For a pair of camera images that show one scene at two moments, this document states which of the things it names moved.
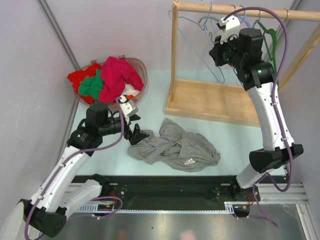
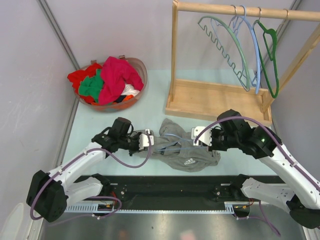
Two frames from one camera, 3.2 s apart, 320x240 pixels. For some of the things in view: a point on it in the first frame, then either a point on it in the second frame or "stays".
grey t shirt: (183, 151) stays
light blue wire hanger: (174, 16) -> (162, 148)
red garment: (76, 76) stays
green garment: (91, 86) stays
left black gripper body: (126, 130) -> (131, 144)
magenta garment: (116, 73) stays
